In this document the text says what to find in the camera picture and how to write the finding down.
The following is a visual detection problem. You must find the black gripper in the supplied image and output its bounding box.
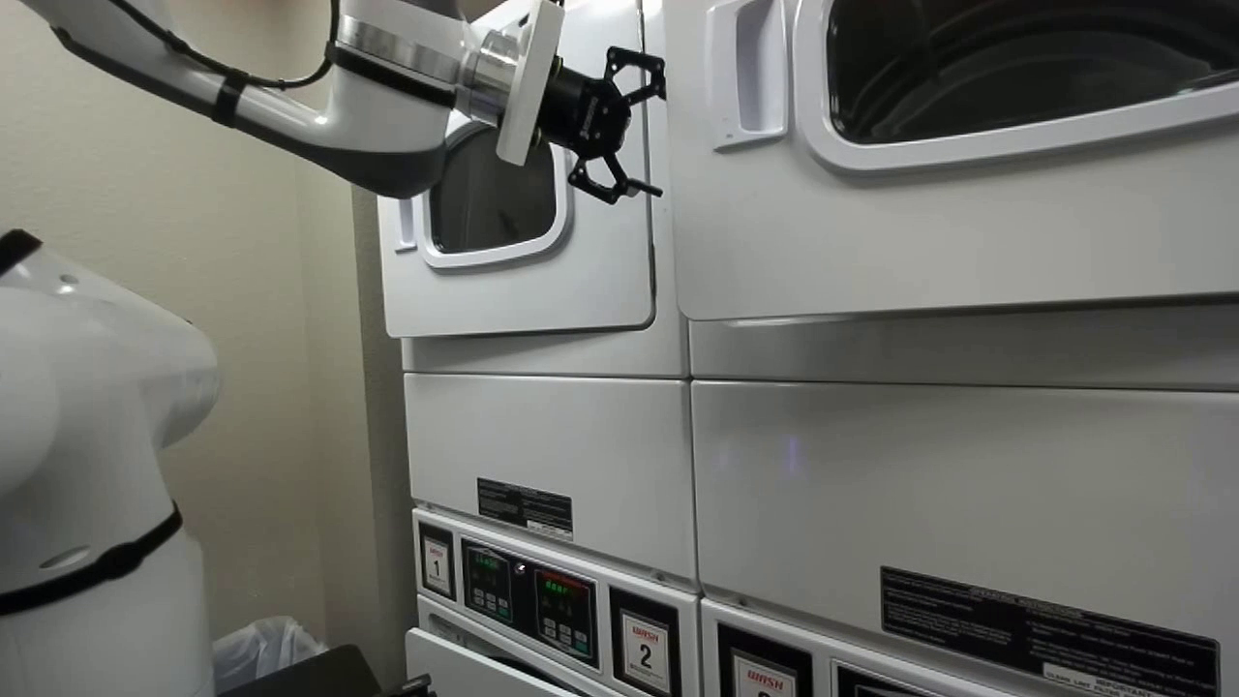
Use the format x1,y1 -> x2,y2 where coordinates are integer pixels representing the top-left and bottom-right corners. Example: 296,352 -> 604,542
540,46 -> 675,209

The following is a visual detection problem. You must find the white small window dryer door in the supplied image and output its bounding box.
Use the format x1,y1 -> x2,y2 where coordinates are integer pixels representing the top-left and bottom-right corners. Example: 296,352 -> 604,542
371,0 -> 657,343

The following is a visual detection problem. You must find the white narrow stacked laundry machine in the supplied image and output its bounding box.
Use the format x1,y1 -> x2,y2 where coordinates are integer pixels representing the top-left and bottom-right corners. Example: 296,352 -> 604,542
371,0 -> 709,697

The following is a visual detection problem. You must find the white large window dryer door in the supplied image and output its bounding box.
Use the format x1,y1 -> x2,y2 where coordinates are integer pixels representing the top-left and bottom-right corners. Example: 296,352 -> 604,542
657,0 -> 1239,325

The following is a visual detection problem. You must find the white wide stacked laundry machine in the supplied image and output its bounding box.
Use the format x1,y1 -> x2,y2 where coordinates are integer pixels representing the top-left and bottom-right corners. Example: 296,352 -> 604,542
657,0 -> 1239,697

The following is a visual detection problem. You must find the white lower washer door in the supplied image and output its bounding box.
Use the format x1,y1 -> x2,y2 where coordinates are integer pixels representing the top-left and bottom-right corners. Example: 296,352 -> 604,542
402,622 -> 581,697

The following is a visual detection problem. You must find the small black warning label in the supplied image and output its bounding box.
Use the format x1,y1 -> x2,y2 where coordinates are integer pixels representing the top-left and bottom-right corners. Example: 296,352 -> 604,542
472,476 -> 577,537

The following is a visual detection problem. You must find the black framed number one sticker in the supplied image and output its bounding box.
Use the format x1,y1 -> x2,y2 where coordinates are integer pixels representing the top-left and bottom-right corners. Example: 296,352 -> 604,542
416,517 -> 462,604

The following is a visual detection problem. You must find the black digital control display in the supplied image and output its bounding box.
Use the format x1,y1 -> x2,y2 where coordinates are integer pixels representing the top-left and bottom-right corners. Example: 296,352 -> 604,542
459,533 -> 604,671

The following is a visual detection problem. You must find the black framed number two sticker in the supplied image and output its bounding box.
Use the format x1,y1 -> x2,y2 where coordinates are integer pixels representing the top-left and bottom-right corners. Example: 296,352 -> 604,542
608,586 -> 686,697

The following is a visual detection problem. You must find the black framed red print sticker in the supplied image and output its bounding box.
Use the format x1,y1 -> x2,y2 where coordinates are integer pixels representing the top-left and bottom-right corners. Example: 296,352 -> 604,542
713,619 -> 819,697

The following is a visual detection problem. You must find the black control display corner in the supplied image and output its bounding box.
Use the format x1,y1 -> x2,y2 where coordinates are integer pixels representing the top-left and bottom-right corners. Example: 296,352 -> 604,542
834,662 -> 940,697

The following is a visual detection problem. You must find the clear plastic trash bag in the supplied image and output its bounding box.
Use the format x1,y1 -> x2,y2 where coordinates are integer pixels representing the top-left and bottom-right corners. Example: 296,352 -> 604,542
208,614 -> 328,697

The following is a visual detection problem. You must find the large black warning label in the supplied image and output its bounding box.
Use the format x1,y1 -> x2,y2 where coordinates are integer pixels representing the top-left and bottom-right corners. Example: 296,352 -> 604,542
878,561 -> 1224,697

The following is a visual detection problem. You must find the white wrist mount plate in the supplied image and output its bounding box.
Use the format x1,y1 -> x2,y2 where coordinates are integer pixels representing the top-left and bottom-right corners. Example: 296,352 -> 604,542
491,0 -> 571,170

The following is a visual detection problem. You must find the white large door handle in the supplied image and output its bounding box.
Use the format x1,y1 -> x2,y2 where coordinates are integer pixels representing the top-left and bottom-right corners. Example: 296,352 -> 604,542
700,0 -> 794,155

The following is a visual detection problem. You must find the white small door handle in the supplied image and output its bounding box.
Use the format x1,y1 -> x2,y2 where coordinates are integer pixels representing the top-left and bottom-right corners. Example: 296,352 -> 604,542
393,190 -> 425,254

